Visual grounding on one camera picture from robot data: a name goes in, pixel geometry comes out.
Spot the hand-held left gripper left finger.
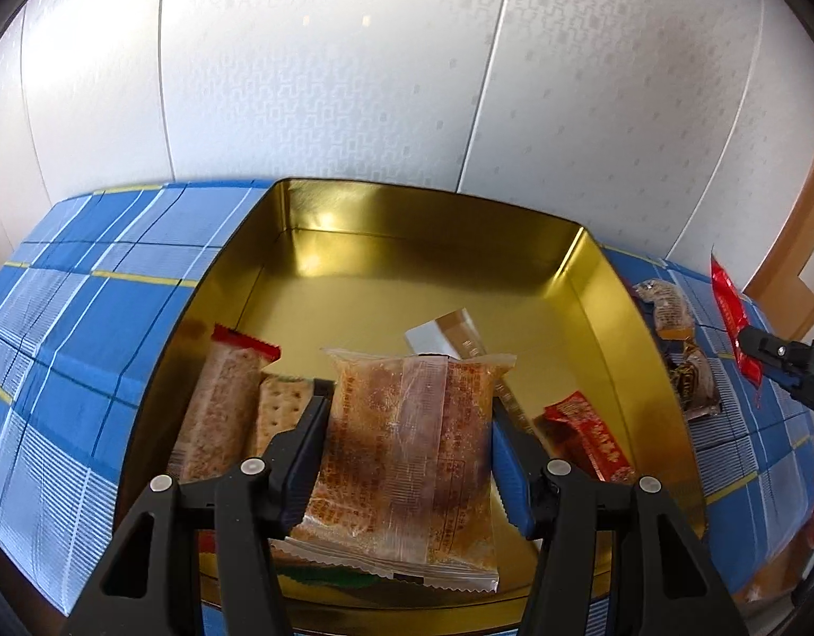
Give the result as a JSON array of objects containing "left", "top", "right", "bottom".
[{"left": 58, "top": 379, "right": 336, "bottom": 636}]

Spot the white and brown packet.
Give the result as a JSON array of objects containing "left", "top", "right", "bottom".
[{"left": 405, "top": 308, "right": 535, "bottom": 439}]

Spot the clear packet of brown snack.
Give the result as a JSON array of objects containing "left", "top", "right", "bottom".
[{"left": 632, "top": 280, "right": 697, "bottom": 340}]

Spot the long red snack packet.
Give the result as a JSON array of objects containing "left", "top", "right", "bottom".
[{"left": 710, "top": 246, "right": 770, "bottom": 391}]

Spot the gold tin box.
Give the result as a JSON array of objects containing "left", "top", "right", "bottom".
[{"left": 115, "top": 176, "right": 713, "bottom": 630}]

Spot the dark brown snack packet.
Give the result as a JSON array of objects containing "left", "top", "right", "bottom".
[{"left": 665, "top": 338, "right": 723, "bottom": 420}]

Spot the wooden door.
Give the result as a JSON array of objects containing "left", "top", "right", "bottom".
[{"left": 743, "top": 146, "right": 814, "bottom": 340}]

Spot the red-edged oat bar packet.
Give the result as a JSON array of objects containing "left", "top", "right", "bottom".
[{"left": 168, "top": 324, "right": 282, "bottom": 484}]

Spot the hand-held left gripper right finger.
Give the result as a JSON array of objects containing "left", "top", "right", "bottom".
[{"left": 490, "top": 403, "right": 747, "bottom": 636}]

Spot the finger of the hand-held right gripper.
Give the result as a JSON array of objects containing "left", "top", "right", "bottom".
[
  {"left": 768, "top": 371, "right": 814, "bottom": 420},
  {"left": 740, "top": 326, "right": 814, "bottom": 378}
]

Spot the red snack packet white print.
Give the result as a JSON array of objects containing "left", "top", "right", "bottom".
[{"left": 532, "top": 392, "right": 637, "bottom": 483}]

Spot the blue plaid cloth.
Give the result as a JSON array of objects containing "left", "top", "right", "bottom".
[{"left": 0, "top": 179, "right": 814, "bottom": 636}]

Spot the clear packet of brown cake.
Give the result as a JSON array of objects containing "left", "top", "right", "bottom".
[{"left": 287, "top": 346, "right": 518, "bottom": 594}]

